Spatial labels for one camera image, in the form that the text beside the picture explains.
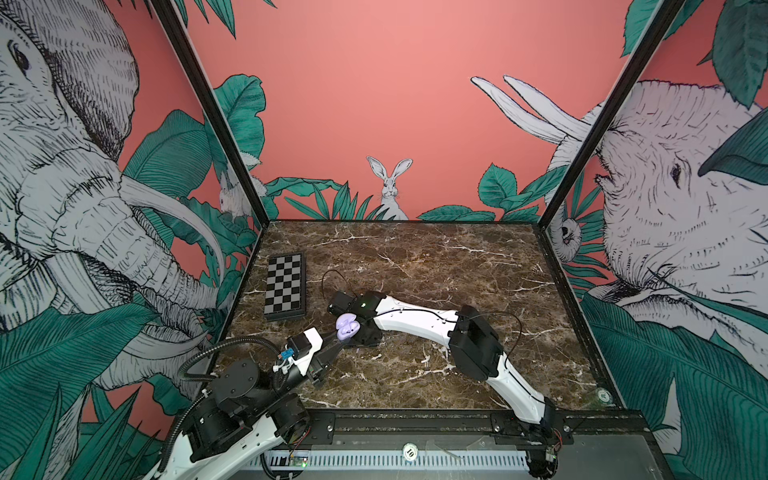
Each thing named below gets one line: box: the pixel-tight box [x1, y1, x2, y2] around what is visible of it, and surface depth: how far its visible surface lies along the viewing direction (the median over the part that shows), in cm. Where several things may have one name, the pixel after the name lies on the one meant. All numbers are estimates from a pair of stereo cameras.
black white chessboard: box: [264, 252, 306, 321], surface depth 97 cm
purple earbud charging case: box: [335, 313, 361, 341], surface depth 58 cm
